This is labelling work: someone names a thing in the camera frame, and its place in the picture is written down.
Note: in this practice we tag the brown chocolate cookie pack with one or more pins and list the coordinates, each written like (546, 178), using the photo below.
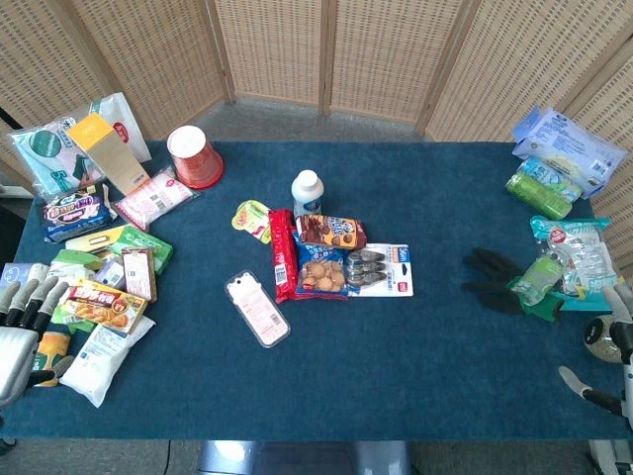
(330, 231)

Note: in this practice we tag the clear pink-white package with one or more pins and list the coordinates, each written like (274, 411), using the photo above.
(257, 308)

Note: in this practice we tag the blue wet wipes pack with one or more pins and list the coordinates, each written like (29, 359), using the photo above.
(569, 143)

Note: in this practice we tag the yellow curry box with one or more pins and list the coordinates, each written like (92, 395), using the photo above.
(105, 305)

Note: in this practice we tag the binder clips blister pack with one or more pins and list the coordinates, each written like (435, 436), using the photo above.
(388, 269)

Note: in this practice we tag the white plastic bag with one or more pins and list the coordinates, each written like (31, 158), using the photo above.
(129, 127)

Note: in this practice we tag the pale blue tissue pack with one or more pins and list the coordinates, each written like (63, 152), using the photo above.
(22, 273)

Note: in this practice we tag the green drink can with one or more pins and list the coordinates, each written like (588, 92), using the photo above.
(536, 196)

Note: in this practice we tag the blue cookie bag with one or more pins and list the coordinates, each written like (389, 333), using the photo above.
(320, 271)

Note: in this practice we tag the white powder bag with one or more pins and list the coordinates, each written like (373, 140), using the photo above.
(104, 358)

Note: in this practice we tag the red biscuit packet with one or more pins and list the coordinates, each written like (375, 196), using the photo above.
(282, 256)

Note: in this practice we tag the yellow green box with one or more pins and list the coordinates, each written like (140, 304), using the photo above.
(96, 238)

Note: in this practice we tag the red paper cup stack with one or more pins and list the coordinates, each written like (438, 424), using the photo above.
(194, 157)

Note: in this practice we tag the pink white wipes pack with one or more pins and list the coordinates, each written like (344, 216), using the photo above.
(154, 199)

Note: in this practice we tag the navy sanitary pad pack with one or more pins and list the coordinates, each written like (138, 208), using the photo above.
(74, 214)

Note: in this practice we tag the light green pouch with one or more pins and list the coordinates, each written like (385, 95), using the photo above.
(74, 264)

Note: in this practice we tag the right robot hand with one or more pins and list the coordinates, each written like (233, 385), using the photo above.
(620, 341)

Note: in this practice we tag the blue table cloth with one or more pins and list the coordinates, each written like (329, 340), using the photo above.
(346, 356)

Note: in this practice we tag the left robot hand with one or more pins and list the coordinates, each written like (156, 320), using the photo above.
(14, 353)

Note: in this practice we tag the teal cloth pack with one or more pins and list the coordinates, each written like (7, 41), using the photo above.
(47, 153)

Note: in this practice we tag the green yellow snack pouch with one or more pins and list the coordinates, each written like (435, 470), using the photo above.
(251, 220)

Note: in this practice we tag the white plastic bottle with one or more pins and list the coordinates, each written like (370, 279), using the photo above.
(307, 193)

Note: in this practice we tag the woven folding screen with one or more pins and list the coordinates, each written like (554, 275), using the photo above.
(316, 54)

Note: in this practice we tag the yellow tan carton box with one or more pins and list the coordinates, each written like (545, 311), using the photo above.
(110, 152)

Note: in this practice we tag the black work glove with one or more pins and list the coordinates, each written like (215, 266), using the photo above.
(494, 282)

